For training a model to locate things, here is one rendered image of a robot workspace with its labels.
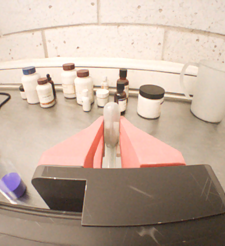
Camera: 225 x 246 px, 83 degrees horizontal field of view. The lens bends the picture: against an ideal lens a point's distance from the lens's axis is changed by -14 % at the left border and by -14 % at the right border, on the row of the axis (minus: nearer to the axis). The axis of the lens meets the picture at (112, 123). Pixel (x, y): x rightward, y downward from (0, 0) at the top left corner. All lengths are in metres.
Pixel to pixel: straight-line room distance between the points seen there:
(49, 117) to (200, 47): 0.52
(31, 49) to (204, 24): 0.64
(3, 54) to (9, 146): 0.52
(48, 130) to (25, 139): 0.06
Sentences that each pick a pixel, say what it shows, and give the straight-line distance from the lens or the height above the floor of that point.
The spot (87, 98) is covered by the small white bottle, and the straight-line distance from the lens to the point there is 0.40.
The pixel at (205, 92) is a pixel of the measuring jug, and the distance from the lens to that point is 0.42.
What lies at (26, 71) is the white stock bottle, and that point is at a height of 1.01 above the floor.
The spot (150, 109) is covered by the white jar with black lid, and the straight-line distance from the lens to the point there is 0.38.
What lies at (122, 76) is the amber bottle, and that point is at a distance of 0.45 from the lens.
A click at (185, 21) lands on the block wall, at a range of 0.55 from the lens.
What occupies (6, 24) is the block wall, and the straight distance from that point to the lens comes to 0.76.
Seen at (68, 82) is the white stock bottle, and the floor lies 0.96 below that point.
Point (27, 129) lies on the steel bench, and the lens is 0.41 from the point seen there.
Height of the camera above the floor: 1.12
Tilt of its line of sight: 36 degrees down
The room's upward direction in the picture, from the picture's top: straight up
